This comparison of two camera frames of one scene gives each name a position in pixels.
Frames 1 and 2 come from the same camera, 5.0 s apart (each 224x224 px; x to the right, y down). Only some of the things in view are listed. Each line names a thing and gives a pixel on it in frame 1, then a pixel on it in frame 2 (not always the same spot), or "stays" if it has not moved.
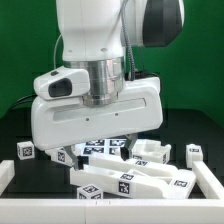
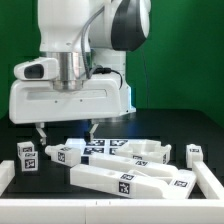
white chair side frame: x=138 y=176 stays
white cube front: x=90 y=192 -> x=29 y=161
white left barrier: x=7 y=172 stays
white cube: x=194 y=153 stays
